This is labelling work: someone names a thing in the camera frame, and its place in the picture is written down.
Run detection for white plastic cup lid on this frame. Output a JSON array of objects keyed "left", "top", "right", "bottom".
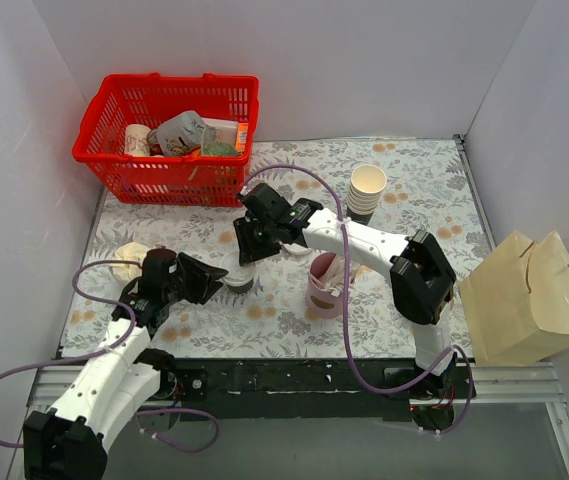
[{"left": 219, "top": 251, "right": 256, "bottom": 284}]

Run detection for black single paper cup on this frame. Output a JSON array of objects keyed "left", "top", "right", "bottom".
[{"left": 226, "top": 279, "right": 254, "bottom": 295}]

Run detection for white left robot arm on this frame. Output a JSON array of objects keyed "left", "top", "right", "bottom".
[{"left": 23, "top": 248, "right": 228, "bottom": 479}]

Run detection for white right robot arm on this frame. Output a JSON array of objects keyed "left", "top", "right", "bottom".
[{"left": 234, "top": 183, "right": 456, "bottom": 398}]

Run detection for white plastic cup lids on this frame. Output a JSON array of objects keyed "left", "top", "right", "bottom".
[{"left": 282, "top": 244, "right": 311, "bottom": 257}]

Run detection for cream crumpled napkin bundle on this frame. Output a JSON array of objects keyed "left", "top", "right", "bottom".
[{"left": 111, "top": 242, "right": 150, "bottom": 284}]

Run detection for green round item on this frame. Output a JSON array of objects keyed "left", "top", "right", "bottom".
[{"left": 200, "top": 141, "right": 240, "bottom": 157}]

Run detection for white wrapped straws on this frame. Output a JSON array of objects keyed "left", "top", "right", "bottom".
[{"left": 313, "top": 255, "right": 358, "bottom": 297}]

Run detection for pink straw holder cup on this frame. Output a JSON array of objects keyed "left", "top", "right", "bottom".
[{"left": 305, "top": 252, "right": 344, "bottom": 319}]

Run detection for orange and white package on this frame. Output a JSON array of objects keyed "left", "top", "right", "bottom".
[{"left": 203, "top": 117, "right": 249, "bottom": 153}]

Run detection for floral patterned table mat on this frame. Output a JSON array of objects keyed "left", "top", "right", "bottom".
[{"left": 62, "top": 140, "right": 490, "bottom": 359}]

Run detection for stack of paper cups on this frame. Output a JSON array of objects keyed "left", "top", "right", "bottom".
[{"left": 346, "top": 164, "right": 387, "bottom": 225}]

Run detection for grey crumpled snack bag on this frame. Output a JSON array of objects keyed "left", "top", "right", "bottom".
[{"left": 157, "top": 110, "right": 206, "bottom": 157}]

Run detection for white printed cup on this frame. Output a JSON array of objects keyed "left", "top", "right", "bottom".
[{"left": 124, "top": 124, "right": 151, "bottom": 157}]

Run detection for red plastic shopping basket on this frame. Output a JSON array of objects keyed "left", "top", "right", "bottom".
[{"left": 72, "top": 73, "right": 259, "bottom": 207}]

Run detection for cream paper bag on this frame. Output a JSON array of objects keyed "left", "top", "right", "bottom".
[{"left": 459, "top": 231, "right": 569, "bottom": 366}]

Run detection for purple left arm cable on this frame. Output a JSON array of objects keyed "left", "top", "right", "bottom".
[{"left": 0, "top": 259, "right": 220, "bottom": 454}]

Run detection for aluminium frame rail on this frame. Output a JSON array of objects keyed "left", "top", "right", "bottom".
[{"left": 6, "top": 363, "right": 569, "bottom": 480}]

